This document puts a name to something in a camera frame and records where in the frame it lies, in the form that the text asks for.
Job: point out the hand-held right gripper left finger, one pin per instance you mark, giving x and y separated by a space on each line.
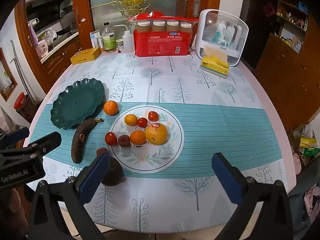
93 180

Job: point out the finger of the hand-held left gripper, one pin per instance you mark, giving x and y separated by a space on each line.
12 136
48 141

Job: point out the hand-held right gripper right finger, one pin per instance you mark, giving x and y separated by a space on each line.
226 180

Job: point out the dark avocado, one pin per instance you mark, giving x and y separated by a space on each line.
115 173

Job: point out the overripe dark banana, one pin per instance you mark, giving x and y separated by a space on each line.
80 142

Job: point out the dark green scalloped plate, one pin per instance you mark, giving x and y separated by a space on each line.
75 105

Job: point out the red cherry tomato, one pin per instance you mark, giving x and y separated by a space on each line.
153 116
111 138
142 122

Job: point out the dark red lychee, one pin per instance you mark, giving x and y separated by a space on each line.
102 151
123 140

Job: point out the white floral plate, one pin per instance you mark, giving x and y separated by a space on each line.
171 140

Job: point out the yellow-orange citrus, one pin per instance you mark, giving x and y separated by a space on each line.
131 119

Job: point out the large orange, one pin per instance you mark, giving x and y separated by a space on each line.
156 134

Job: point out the dark bin with red lid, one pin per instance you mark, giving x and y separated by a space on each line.
21 101

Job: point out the small orange with stem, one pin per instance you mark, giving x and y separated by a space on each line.
137 137

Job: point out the round mandarin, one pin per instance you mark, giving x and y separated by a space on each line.
110 107

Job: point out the pile of bags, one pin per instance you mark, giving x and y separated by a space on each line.
306 142

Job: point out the tree print tablecloth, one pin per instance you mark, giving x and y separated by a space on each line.
200 92

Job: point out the yellow cardboard box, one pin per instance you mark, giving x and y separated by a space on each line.
85 55

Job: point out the kitchen counter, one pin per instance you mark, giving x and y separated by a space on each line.
60 45

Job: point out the metal can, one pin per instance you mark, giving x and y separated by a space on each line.
100 43

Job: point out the blue and white box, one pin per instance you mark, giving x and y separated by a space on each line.
95 38

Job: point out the yellow tissue pack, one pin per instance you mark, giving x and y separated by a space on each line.
215 66

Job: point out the glass bottle with green label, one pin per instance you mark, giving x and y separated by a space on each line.
109 41

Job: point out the small glass jar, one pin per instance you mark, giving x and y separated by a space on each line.
120 47

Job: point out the wooden shelf cabinet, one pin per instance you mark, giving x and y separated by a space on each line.
282 75

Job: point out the white squeeze bottle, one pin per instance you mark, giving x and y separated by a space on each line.
128 41

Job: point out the white bottle sterilizer appliance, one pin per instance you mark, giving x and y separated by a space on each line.
205 43

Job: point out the red bag of bottles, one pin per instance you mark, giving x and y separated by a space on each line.
160 45

